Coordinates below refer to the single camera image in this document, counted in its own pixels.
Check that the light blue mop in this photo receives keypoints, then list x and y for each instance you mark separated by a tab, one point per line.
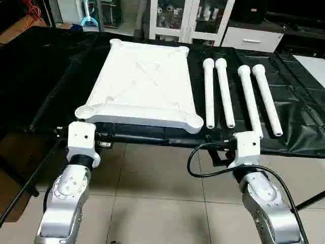
90	20

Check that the black work mat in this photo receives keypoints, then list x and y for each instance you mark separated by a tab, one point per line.
51	76

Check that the white drawer unit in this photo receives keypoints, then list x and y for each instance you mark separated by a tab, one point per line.
251	38

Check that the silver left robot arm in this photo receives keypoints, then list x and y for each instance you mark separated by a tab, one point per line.
66	203

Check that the white plastic table leg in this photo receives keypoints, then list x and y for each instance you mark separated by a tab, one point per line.
225	96
209	96
250	101
267	101

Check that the white flat sheet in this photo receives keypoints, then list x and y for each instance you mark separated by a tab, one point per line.
314	68

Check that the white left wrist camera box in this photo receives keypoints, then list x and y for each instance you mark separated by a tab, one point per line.
81	140

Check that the white plastic table top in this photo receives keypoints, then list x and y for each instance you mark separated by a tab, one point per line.
144	86

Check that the white glass door cabinet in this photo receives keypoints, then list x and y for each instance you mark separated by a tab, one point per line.
172	18

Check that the black tv cabinet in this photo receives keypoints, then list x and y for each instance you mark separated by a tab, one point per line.
304	28

